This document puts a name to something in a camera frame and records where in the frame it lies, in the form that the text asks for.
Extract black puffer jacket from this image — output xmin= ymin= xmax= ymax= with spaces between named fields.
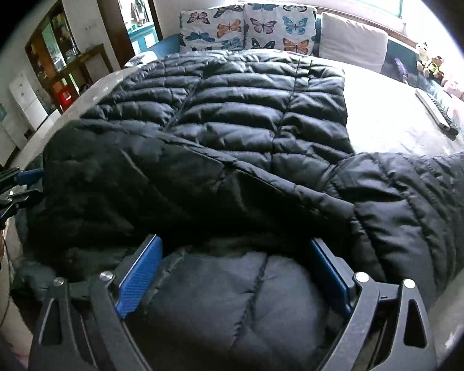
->
xmin=15 ymin=49 xmax=464 ymax=371

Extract white drawer cabinet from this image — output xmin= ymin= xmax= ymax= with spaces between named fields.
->
xmin=9 ymin=72 xmax=48 ymax=131

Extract red plastic stool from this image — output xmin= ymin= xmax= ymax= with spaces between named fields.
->
xmin=57 ymin=85 xmax=77 ymax=111

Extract wooden display cabinet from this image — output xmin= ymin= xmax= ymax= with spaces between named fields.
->
xmin=25 ymin=0 xmax=114 ymax=112

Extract blue bench cushion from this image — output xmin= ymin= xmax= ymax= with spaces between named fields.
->
xmin=146 ymin=34 xmax=180 ymax=59

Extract grey quilted star mattress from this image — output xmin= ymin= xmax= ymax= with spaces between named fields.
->
xmin=7 ymin=55 xmax=464 ymax=360

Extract brown wooden door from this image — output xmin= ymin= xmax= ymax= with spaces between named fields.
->
xmin=96 ymin=0 xmax=163 ymax=67

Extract left butterfly pillow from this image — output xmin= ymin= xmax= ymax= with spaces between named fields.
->
xmin=179 ymin=5 xmax=245 ymax=53

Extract butterfly pillow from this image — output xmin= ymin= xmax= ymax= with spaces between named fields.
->
xmin=179 ymin=5 xmax=245 ymax=53
xmin=244 ymin=3 xmax=318 ymax=54

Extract purple toy on bench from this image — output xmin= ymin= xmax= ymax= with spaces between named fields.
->
xmin=393 ymin=57 xmax=408 ymax=84

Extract plush toys on bench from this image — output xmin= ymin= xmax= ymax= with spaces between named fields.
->
xmin=415 ymin=42 xmax=464 ymax=101

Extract right butterfly pillow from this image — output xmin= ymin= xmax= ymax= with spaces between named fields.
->
xmin=244 ymin=3 xmax=318 ymax=54

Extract white plain pillow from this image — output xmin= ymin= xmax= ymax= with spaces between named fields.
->
xmin=318 ymin=13 xmax=388 ymax=73

